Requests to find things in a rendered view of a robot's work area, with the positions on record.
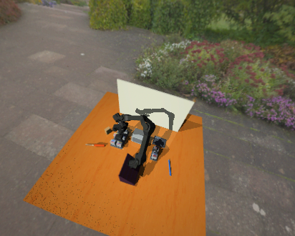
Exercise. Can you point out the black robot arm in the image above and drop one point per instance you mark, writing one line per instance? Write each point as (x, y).
(148, 129)

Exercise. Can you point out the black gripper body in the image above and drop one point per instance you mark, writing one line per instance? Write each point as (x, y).
(120, 136)

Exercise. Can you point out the white flat board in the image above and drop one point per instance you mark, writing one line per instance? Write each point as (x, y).
(164, 110)

